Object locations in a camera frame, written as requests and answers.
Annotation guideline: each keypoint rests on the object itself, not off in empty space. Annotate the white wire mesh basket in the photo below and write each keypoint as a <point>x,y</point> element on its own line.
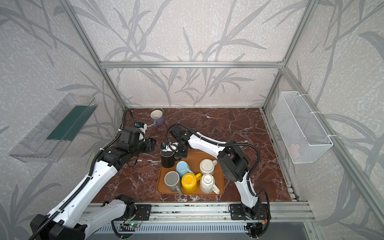
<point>303,135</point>

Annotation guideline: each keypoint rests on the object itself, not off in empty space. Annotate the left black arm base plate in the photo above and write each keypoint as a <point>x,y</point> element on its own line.
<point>141,212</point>

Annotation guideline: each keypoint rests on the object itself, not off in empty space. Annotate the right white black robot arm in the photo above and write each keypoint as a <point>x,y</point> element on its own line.
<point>233,161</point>

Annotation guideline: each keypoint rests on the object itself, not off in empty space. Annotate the purple mug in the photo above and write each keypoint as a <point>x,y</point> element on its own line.
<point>158,117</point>

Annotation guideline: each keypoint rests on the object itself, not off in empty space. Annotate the green circuit board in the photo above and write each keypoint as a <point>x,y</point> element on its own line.
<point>130,226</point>

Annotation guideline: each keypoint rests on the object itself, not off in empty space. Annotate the white faceted mug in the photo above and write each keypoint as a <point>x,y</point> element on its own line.
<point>207,185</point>

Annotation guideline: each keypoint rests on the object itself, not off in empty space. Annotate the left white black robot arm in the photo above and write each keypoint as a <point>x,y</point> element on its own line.
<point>66,221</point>

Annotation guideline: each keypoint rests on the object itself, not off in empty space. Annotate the cream round mug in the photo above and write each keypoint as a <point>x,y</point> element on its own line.
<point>207,166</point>

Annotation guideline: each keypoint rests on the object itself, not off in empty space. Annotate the yellow mug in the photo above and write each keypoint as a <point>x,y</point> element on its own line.
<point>190,182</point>

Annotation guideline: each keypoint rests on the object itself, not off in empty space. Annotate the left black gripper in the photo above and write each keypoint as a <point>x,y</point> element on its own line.
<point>150,144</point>

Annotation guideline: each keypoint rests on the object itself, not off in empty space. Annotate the brown rectangular tray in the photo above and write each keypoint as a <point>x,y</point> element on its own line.
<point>193,160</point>

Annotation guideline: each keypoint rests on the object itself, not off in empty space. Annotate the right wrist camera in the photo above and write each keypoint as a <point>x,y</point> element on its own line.
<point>171,147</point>

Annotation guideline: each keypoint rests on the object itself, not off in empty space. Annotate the aluminium front rail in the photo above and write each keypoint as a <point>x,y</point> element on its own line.
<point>220,212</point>

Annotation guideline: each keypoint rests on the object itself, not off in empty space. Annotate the light blue mug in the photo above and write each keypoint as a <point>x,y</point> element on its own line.
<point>183,168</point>

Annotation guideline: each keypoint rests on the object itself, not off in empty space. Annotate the black mug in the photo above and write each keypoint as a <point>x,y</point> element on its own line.
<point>167,159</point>

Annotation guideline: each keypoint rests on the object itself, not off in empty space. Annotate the clear plastic wall bin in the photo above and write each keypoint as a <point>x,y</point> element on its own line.
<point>48,141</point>

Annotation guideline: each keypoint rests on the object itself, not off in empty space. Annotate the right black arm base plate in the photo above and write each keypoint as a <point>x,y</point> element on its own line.
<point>238,213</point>

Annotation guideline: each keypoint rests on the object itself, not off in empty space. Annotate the grey mug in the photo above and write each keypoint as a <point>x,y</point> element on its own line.
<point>173,182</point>

